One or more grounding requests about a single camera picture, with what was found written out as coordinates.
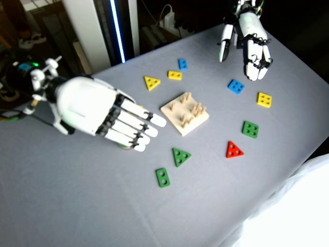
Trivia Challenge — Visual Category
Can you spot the yellow two-hole rectangle block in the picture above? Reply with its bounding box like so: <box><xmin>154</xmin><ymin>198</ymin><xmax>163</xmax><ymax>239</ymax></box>
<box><xmin>167</xmin><ymin>70</ymin><xmax>183</xmax><ymax>81</ymax></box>

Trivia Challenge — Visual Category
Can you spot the white power adapter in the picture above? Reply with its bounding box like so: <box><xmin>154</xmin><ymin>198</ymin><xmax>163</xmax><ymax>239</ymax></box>
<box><xmin>159</xmin><ymin>10</ymin><xmax>176</xmax><ymax>28</ymax></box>

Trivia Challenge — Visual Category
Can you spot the green four-hole square block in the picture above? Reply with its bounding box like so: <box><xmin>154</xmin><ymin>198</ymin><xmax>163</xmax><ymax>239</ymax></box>
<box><xmin>241</xmin><ymin>120</ymin><xmax>260</xmax><ymax>139</ymax></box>

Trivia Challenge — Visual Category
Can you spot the white backdrop sheet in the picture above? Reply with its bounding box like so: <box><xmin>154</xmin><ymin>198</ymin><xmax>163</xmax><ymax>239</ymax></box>
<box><xmin>231</xmin><ymin>153</ymin><xmax>329</xmax><ymax>247</ymax></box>

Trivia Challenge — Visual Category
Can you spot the white power strip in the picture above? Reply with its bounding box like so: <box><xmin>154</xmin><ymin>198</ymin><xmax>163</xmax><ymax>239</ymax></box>
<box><xmin>140</xmin><ymin>24</ymin><xmax>192</xmax><ymax>46</ymax></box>

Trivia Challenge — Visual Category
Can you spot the white shoe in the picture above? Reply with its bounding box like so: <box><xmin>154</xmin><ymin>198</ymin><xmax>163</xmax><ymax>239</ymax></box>
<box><xmin>18</xmin><ymin>32</ymin><xmax>47</xmax><ymax>50</ymax></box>

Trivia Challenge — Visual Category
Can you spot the yellow four-hole square block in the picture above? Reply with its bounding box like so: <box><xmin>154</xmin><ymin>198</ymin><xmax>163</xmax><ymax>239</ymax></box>
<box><xmin>256</xmin><ymin>92</ymin><xmax>273</xmax><ymax>109</ymax></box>

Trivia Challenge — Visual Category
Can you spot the red three-hole triangle block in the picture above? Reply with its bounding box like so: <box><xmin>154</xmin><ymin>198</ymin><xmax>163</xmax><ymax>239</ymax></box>
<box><xmin>226</xmin><ymin>140</ymin><xmax>245</xmax><ymax>159</ymax></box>

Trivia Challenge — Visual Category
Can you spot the white column with blue light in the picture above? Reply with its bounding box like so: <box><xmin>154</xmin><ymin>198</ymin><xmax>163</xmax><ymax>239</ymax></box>
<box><xmin>61</xmin><ymin>0</ymin><xmax>141</xmax><ymax>75</ymax></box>

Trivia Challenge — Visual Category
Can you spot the green three-hole triangle block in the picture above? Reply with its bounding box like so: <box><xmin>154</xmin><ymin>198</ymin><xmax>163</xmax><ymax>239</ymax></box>
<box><xmin>172</xmin><ymin>147</ymin><xmax>192</xmax><ymax>168</ymax></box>

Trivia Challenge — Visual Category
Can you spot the grey table cloth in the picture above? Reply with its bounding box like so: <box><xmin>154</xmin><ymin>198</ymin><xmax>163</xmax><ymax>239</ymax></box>
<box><xmin>0</xmin><ymin>23</ymin><xmax>329</xmax><ymax>247</ymax></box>

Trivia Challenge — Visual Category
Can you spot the yellow three-hole triangle block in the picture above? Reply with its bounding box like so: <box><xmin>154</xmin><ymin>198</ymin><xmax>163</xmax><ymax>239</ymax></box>
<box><xmin>143</xmin><ymin>76</ymin><xmax>161</xmax><ymax>92</ymax></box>

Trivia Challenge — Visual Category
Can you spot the green two-hole rectangle block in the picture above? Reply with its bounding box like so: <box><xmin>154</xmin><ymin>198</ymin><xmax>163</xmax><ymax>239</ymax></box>
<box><xmin>155</xmin><ymin>168</ymin><xmax>171</xmax><ymax>188</ymax></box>

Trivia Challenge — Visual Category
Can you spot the blue four-hole square block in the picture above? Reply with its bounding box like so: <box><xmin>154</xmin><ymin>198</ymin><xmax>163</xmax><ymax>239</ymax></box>
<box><xmin>227</xmin><ymin>79</ymin><xmax>246</xmax><ymax>95</ymax></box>

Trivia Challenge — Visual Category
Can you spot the wooden peg board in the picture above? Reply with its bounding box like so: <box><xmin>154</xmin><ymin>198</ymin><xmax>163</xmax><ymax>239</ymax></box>
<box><xmin>160</xmin><ymin>92</ymin><xmax>210</xmax><ymax>137</ymax></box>

